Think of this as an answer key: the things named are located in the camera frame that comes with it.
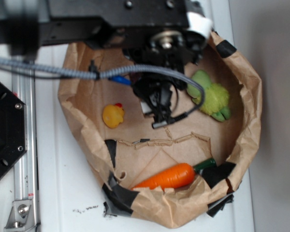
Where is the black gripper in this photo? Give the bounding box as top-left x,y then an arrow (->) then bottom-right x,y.
124,36 -> 206,129

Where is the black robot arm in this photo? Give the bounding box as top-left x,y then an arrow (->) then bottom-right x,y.
0,0 -> 212,128

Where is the yellow rubber duck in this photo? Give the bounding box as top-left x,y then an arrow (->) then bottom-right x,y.
102,103 -> 125,129

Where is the green plush toy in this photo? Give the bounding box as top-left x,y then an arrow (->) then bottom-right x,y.
192,70 -> 231,122

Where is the orange plastic carrot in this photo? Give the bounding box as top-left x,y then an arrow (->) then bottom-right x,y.
132,158 -> 216,189

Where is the brown paper bag bin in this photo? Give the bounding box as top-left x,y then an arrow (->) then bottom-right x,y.
58,33 -> 262,228

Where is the white tray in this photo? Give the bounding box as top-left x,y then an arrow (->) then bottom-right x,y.
35,0 -> 255,232

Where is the grey braided cable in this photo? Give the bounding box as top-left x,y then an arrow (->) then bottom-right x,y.
0,55 -> 206,123

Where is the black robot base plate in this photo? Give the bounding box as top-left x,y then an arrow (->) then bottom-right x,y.
0,82 -> 26,180

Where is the aluminium extrusion rail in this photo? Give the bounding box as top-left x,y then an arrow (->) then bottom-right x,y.
3,54 -> 41,232

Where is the metal corner bracket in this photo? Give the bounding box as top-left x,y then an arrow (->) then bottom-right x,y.
4,200 -> 35,232

